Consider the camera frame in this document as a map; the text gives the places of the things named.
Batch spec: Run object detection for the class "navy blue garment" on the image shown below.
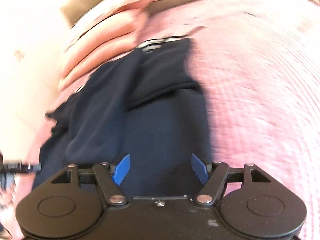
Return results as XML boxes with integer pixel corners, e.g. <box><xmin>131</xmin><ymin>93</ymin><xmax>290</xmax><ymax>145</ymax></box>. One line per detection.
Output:
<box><xmin>34</xmin><ymin>38</ymin><xmax>213</xmax><ymax>197</ymax></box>

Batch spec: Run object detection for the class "pink quilted bedspread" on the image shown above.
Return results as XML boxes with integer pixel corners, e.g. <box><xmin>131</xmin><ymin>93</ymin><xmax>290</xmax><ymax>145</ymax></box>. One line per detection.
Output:
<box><xmin>15</xmin><ymin>0</ymin><xmax>319</xmax><ymax>239</ymax></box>

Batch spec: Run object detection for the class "folded peach duvet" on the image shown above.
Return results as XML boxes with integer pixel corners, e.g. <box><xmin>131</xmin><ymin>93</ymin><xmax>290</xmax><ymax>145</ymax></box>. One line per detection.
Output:
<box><xmin>57</xmin><ymin>0</ymin><xmax>163</xmax><ymax>91</ymax></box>

